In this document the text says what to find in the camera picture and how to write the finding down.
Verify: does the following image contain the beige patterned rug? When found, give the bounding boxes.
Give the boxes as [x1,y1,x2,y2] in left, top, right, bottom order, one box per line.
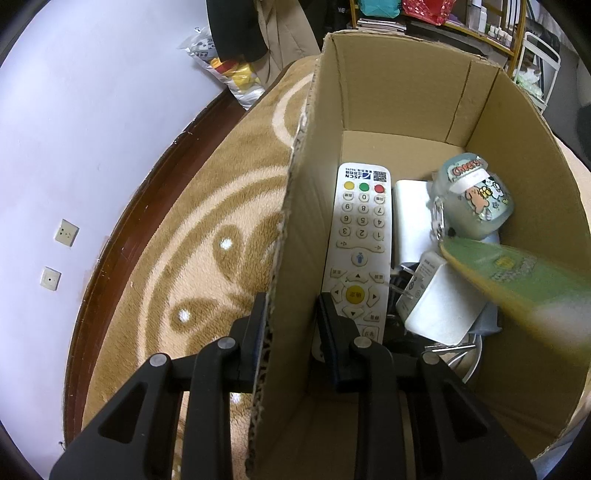
[82,58,315,422]

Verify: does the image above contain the teal gift bag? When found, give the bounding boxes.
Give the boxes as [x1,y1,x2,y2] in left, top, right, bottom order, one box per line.
[359,0,401,18]

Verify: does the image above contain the wall socket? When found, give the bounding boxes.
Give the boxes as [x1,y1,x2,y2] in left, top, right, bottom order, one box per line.
[54,219,79,247]
[40,266,61,291]

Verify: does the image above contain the black hanging garment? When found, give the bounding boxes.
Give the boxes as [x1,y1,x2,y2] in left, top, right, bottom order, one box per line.
[206,0,269,62]

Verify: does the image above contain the beige trench coat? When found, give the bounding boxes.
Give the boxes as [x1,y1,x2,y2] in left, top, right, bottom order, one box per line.
[250,0,321,89]

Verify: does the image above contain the cardboard box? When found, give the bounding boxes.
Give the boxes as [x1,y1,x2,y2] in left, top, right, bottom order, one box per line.
[247,30,590,479]

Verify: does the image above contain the upper wall socket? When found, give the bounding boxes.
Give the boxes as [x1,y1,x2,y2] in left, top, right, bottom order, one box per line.
[54,219,79,247]

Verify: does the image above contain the red gift bag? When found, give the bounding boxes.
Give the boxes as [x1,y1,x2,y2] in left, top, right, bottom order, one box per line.
[402,0,456,26]

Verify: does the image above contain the white cosmetic bottles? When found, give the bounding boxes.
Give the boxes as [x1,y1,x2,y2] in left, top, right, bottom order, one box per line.
[466,0,520,47]

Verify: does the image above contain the lower wall socket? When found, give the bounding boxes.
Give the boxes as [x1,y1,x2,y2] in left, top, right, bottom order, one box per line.
[40,266,61,291]

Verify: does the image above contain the snack bag on floor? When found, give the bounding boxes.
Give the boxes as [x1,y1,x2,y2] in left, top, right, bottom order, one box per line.
[178,27,266,111]

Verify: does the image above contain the white remote control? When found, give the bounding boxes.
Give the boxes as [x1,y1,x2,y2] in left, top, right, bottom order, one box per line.
[322,162,393,343]

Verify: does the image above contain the white power adapter cube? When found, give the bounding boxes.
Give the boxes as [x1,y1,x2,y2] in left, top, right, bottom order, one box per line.
[393,180,440,266]

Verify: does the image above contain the yellow green case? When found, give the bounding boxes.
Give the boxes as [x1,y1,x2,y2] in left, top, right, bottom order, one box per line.
[440,237,590,363]

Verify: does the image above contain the wooden bookshelf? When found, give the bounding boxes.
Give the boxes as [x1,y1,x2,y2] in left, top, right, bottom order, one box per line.
[349,1,528,75]

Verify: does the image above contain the green cartoon earbuds case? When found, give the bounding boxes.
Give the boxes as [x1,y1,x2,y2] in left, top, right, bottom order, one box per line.
[429,153,515,241]

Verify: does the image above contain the stack of books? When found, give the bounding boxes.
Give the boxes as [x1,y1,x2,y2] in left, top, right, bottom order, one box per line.
[356,18,407,34]

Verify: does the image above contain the white charger block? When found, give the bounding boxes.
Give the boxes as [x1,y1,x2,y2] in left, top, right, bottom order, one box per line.
[396,251,487,346]

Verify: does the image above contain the white utility cart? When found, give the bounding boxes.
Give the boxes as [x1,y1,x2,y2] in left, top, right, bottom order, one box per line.
[512,32,561,114]

